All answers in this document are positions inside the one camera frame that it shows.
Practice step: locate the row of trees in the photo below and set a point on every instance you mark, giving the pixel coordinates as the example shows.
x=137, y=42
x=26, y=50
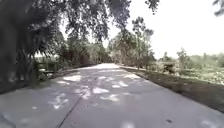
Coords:
x=131, y=46

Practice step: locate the pale concrete road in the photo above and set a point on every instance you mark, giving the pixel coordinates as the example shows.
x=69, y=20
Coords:
x=110, y=100

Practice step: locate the dirt verge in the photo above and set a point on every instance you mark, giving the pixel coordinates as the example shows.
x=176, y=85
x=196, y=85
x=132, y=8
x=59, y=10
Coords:
x=36, y=79
x=186, y=86

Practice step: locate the large dark tree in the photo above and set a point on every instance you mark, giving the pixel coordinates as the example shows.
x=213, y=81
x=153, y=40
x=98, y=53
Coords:
x=36, y=36

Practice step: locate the green scrub field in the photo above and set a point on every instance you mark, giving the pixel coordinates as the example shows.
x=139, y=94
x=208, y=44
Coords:
x=200, y=66

